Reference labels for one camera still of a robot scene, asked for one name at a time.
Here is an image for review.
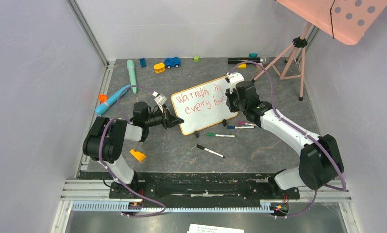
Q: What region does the yellow framed whiteboard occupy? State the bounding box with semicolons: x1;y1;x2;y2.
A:
170;76;238;135

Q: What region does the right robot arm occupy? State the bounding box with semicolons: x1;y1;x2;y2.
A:
226;81;344;198

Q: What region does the mint green toy crayon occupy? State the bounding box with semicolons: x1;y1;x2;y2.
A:
126;59;137;94

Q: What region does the blue toy crayon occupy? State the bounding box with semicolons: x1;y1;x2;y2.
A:
94;84;130;116

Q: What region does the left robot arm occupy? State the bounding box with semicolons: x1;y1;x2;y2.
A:
82;101;184;198

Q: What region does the purple capped marker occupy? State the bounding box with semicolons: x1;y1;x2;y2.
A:
237;121;257;127

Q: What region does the blue toy car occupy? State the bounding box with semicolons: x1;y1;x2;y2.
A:
164;57;181;69

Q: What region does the white paper sheet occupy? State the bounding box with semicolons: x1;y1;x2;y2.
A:
187;224;244;233

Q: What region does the green capped marker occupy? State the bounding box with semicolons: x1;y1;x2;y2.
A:
206;133;236;138

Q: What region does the pink tripod stand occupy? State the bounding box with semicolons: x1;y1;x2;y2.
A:
265;22;312;101

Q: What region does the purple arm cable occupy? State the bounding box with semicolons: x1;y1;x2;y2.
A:
228;61;347;218
98;85;167;218

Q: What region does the pink perforated panel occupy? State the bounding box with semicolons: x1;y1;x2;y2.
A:
277;0;387;46

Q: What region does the black microphone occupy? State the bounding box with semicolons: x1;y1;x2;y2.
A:
228;56;269;65

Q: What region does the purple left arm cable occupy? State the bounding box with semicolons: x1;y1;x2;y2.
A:
98;85;167;218

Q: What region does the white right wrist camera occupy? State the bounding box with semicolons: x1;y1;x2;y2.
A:
225;72;244;94

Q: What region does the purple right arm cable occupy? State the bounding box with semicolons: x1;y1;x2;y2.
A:
228;61;347;218

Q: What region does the orange small toy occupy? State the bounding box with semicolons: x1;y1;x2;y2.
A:
98;94;109;103

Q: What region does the dark blue block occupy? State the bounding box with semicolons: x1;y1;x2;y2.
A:
139;58;147;67

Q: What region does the black capped marker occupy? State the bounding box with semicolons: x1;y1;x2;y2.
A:
196;144;225;158

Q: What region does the orange wedge toy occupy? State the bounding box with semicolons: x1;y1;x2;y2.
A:
130;149;146;163

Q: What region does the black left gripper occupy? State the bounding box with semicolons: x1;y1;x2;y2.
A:
144;104;183;129

